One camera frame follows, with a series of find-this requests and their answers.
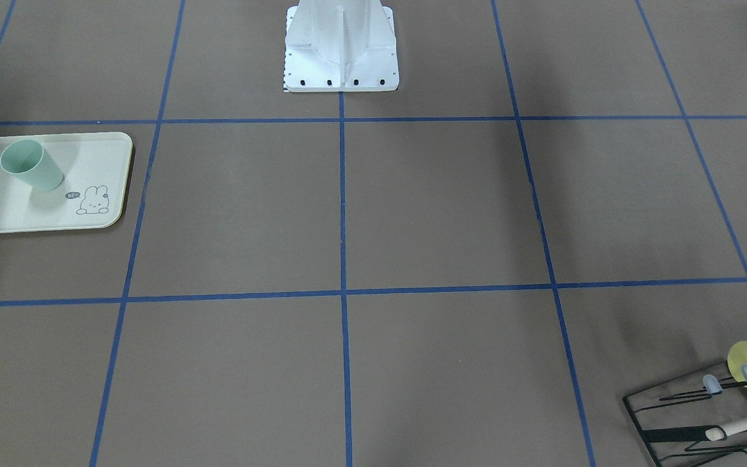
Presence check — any mint green cup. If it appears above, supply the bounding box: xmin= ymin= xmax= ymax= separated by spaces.
xmin=0 ymin=139 xmax=65 ymax=191

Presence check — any black wire cup rack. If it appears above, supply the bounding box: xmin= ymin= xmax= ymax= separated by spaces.
xmin=622 ymin=363 xmax=747 ymax=466

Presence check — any cream rabbit tray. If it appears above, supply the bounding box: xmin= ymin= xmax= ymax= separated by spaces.
xmin=0 ymin=131 xmax=134 ymax=234

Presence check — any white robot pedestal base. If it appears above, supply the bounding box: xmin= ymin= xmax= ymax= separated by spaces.
xmin=283 ymin=1 xmax=400 ymax=93

